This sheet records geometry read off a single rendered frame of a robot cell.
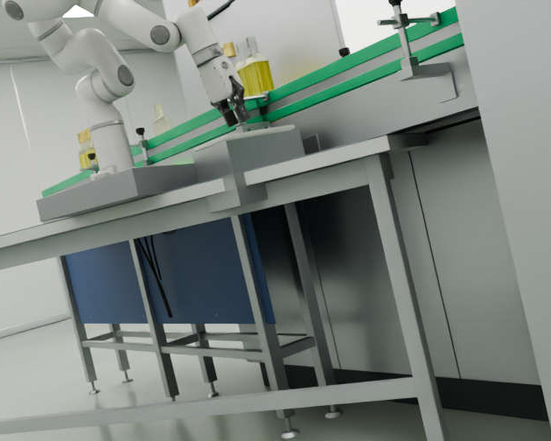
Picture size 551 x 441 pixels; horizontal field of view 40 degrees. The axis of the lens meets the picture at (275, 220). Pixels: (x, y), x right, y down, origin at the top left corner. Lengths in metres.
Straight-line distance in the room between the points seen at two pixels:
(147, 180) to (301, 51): 0.66
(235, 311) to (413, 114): 0.91
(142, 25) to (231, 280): 0.82
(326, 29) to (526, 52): 0.95
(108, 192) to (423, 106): 0.77
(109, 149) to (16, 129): 6.08
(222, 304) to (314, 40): 0.84
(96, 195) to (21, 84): 6.41
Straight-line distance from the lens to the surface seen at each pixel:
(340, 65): 1.85
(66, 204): 1.94
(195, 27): 1.88
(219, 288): 2.33
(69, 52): 2.05
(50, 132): 8.21
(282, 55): 2.30
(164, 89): 8.85
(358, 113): 1.80
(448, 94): 1.59
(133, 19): 1.86
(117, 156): 2.05
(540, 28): 1.26
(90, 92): 2.09
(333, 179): 1.72
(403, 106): 1.69
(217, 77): 1.88
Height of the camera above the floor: 0.65
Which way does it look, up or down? 1 degrees down
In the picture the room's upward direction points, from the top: 13 degrees counter-clockwise
